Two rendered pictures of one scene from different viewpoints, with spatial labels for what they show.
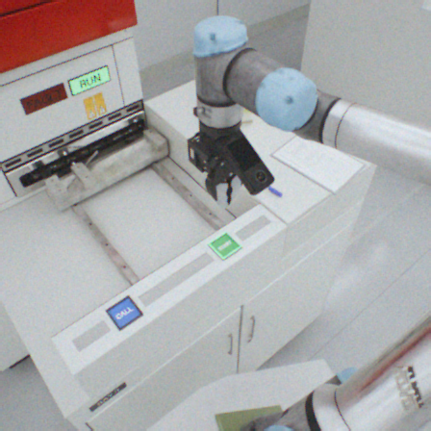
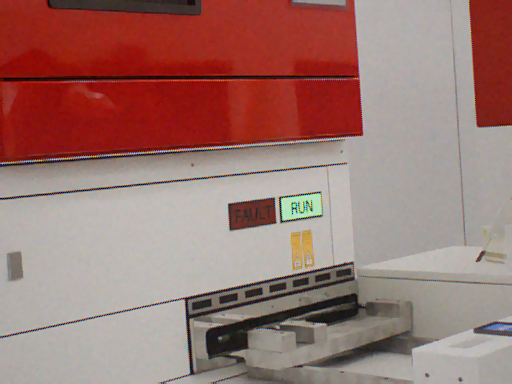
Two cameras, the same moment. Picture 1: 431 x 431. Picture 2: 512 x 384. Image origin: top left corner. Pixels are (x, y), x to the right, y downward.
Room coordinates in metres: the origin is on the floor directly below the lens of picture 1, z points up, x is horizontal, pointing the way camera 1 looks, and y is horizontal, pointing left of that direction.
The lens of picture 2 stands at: (-0.86, 0.64, 1.23)
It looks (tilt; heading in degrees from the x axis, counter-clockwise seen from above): 3 degrees down; 354
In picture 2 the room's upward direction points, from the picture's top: 4 degrees counter-clockwise
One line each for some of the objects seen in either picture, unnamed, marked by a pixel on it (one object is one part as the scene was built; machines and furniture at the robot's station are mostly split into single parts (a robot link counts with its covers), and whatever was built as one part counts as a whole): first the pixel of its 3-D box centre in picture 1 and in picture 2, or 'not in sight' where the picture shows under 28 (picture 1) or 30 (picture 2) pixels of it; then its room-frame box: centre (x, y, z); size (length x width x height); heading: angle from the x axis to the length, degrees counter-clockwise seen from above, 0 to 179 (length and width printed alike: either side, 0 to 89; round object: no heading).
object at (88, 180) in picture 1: (83, 175); (303, 331); (0.85, 0.39, 0.89); 0.08 x 0.03 x 0.03; 39
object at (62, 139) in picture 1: (76, 133); (276, 287); (0.96, 0.42, 0.96); 0.44 x 0.01 x 0.02; 129
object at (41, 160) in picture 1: (82, 151); (281, 322); (0.95, 0.42, 0.89); 0.44 x 0.02 x 0.10; 129
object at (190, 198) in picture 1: (182, 190); (459, 350); (0.85, 0.12, 0.84); 0.50 x 0.02 x 0.03; 39
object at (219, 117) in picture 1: (218, 106); not in sight; (0.57, 0.01, 1.33); 0.08 x 0.08 x 0.05
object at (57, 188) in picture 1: (57, 189); (271, 339); (0.80, 0.46, 0.89); 0.08 x 0.03 x 0.03; 39
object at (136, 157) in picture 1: (110, 170); (333, 339); (0.90, 0.33, 0.87); 0.36 x 0.08 x 0.03; 129
